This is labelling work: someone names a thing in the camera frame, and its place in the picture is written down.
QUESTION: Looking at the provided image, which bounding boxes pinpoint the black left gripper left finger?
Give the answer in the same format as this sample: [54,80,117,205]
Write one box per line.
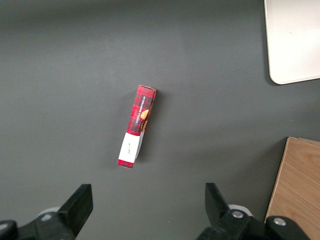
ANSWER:
[0,183,94,240]

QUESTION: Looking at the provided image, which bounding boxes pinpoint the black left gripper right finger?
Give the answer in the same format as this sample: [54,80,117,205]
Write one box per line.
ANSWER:
[197,182,315,240]

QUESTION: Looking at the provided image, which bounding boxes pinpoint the beige rectangular tray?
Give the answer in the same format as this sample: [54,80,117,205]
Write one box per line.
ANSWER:
[264,0,320,85]

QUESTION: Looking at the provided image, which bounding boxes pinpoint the wooden drawer cabinet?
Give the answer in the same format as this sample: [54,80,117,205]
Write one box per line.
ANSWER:
[264,136,320,233]

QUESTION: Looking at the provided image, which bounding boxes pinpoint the red plaid cookie box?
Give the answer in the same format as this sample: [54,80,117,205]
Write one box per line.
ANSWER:
[116,84,158,170]

